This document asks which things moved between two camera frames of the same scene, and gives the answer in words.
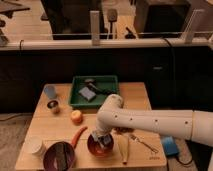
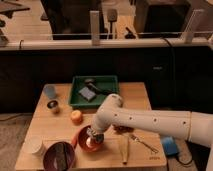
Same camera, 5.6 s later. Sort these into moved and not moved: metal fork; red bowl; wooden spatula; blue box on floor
Moved: red bowl
Not moved: wooden spatula; blue box on floor; metal fork
